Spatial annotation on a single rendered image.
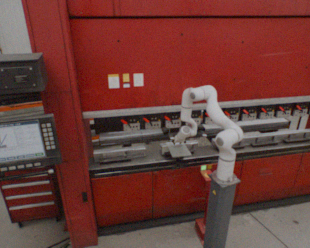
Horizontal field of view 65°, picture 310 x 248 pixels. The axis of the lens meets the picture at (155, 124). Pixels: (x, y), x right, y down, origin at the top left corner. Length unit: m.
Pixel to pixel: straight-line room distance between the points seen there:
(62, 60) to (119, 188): 1.31
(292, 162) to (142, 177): 1.70
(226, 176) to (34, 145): 1.37
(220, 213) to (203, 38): 1.45
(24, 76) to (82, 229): 1.62
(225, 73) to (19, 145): 1.76
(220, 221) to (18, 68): 1.83
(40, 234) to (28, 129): 1.68
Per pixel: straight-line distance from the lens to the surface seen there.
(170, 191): 2.62
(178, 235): 2.88
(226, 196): 2.04
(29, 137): 1.72
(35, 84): 1.61
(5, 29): 6.12
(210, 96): 1.89
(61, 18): 1.84
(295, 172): 3.26
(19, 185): 2.84
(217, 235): 2.32
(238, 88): 2.46
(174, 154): 2.24
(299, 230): 3.33
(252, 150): 2.73
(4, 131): 1.73
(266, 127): 3.21
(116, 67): 2.07
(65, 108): 1.96
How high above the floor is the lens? 2.19
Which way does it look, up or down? 25 degrees down
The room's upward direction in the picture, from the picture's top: straight up
